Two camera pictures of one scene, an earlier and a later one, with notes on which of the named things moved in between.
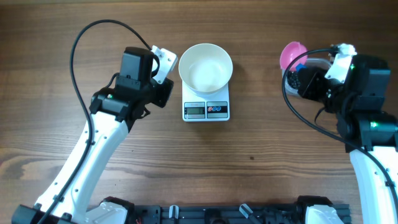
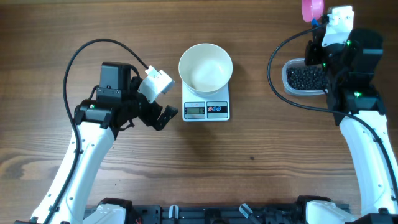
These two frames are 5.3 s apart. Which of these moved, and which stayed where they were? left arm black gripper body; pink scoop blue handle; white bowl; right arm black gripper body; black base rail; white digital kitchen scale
Moved: pink scoop blue handle; right arm black gripper body; left arm black gripper body
Stayed: black base rail; white digital kitchen scale; white bowl
